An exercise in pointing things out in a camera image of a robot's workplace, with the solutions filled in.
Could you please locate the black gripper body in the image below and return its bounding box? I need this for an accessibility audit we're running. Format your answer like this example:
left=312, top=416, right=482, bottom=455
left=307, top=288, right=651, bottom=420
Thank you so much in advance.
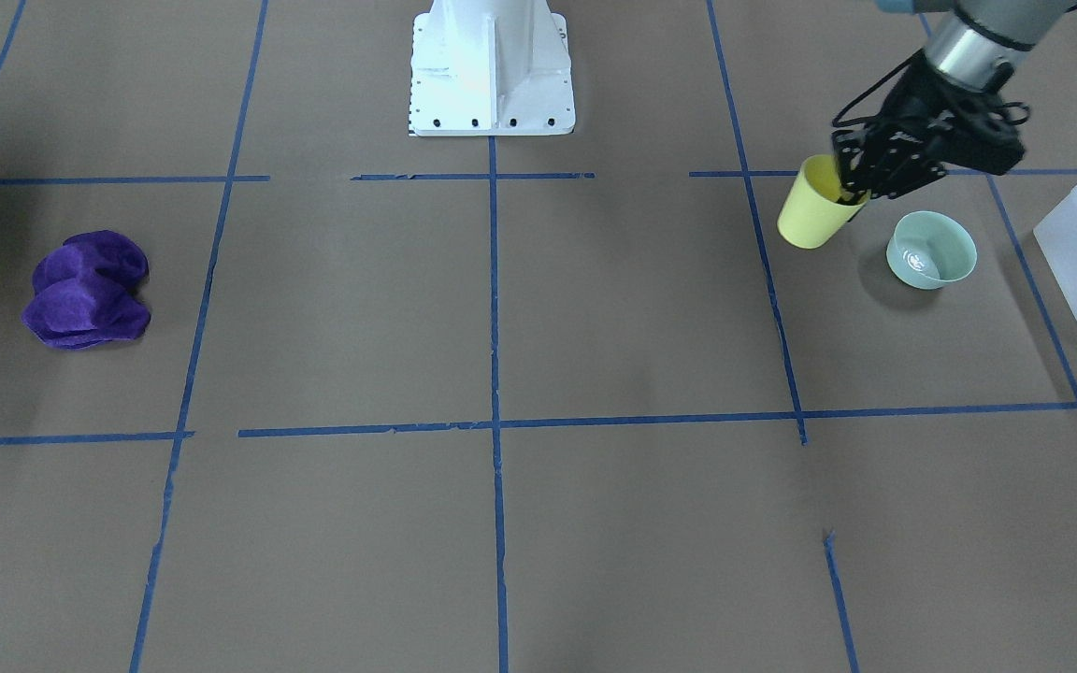
left=833, top=51, right=1029, bottom=199

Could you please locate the yellow plastic cup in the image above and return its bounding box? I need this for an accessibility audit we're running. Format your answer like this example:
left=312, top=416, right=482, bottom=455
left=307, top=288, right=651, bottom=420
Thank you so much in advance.
left=777, top=154, right=870, bottom=249

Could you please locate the green ceramic bowl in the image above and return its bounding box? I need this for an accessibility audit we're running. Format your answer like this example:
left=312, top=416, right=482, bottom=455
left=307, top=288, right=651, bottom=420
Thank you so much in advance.
left=885, top=210, right=978, bottom=291

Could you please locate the purple cloth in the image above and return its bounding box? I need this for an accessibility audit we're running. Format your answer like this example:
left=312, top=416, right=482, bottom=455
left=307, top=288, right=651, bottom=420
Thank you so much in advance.
left=20, top=230, right=151, bottom=351

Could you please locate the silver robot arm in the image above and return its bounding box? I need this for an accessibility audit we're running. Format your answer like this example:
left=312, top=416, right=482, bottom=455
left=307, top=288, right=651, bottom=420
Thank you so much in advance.
left=833, top=1, right=1077, bottom=205

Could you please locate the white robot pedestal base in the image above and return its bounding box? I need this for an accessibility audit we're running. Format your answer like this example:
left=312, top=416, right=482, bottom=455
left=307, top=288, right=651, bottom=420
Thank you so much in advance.
left=408, top=1, right=577, bottom=137

